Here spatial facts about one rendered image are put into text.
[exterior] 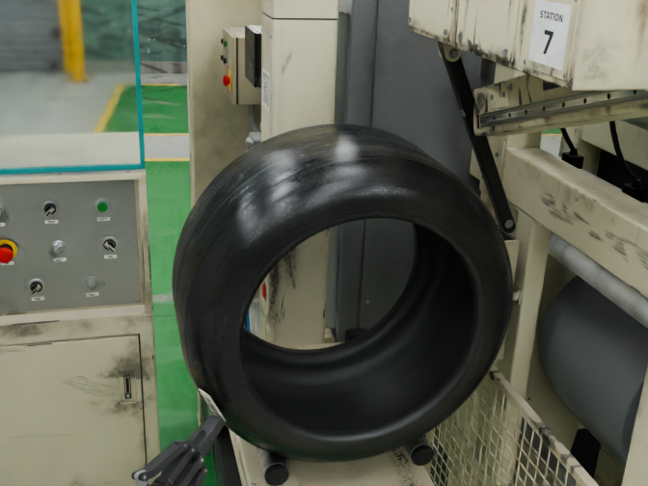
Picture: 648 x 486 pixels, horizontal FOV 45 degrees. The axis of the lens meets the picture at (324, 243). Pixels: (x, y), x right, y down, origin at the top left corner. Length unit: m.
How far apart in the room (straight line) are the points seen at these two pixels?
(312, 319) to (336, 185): 0.58
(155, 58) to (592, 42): 9.54
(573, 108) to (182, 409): 2.33
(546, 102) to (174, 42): 9.20
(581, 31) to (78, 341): 1.45
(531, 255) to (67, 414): 1.23
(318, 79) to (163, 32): 8.85
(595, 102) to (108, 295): 1.30
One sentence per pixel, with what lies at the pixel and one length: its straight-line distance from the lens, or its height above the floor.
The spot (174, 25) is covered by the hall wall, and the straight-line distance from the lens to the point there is 10.37.
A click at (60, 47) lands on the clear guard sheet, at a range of 1.87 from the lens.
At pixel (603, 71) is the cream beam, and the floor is 1.66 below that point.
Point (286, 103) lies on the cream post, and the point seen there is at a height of 1.49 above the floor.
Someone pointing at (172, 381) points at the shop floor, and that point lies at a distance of 3.46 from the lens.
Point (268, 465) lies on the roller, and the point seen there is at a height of 0.92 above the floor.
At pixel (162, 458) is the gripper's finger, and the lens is 1.29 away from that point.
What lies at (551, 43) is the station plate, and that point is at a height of 1.69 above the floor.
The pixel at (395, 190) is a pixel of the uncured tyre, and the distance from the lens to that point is 1.24.
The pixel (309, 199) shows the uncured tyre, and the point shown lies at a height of 1.43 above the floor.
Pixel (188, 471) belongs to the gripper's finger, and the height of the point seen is 1.01.
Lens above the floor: 1.82
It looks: 22 degrees down
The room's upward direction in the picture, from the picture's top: 2 degrees clockwise
